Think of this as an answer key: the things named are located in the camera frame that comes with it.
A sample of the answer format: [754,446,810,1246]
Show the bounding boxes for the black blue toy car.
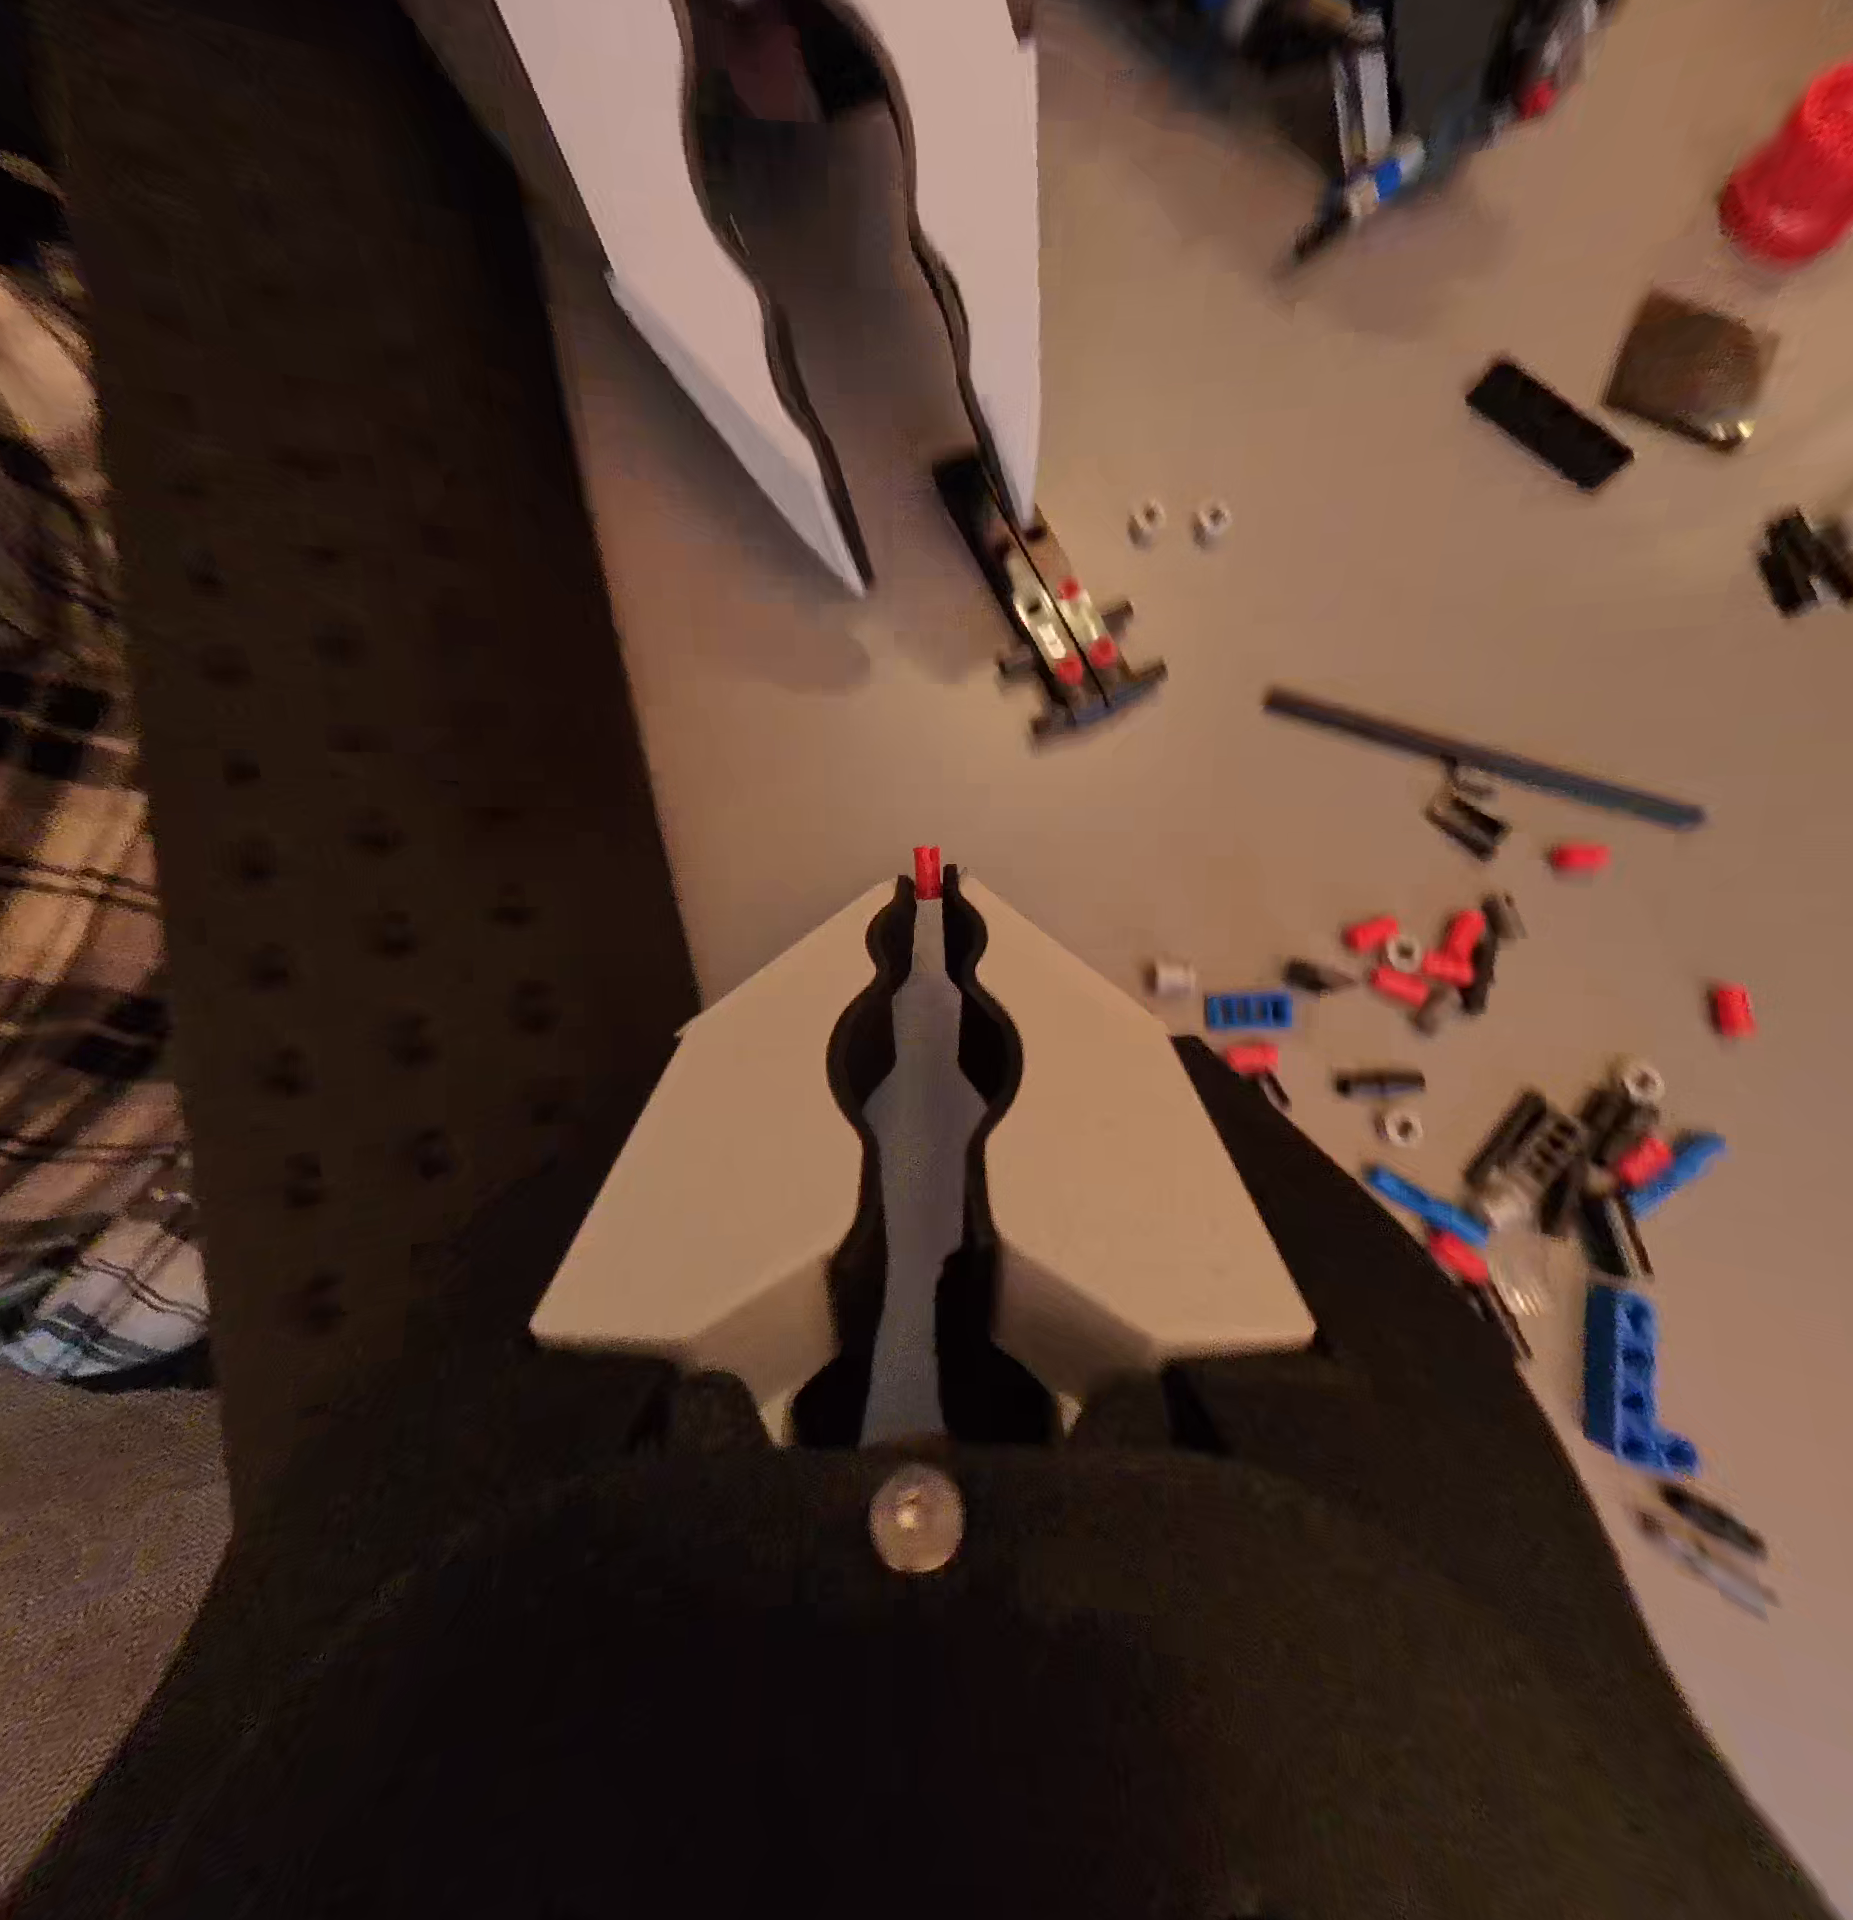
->
[1202,0,1619,277]

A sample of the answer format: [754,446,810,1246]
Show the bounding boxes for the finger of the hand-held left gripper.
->
[843,0,1046,526]
[492,0,875,603]

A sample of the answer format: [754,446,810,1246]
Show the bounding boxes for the light grey desk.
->
[535,0,1853,1920]

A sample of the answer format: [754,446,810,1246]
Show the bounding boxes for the pile of small toy bricks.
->
[1143,891,1783,1621]

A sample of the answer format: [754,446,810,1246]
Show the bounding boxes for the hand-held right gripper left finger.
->
[531,884,932,1444]

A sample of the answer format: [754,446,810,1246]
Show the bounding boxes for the black short beam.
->
[1466,355,1637,496]

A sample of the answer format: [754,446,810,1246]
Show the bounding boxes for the red wheel hub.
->
[1718,53,1853,273]

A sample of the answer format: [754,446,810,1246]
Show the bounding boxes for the black square tile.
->
[1602,292,1781,452]

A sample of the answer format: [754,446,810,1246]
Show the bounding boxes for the dark dimpled panel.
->
[31,0,703,1503]

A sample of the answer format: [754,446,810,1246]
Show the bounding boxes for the long black axle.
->
[1263,685,1709,832]

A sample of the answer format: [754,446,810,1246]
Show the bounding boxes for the black beam assembly red pins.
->
[932,448,1169,746]

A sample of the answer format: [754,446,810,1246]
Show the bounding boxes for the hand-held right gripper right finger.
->
[932,875,1318,1448]

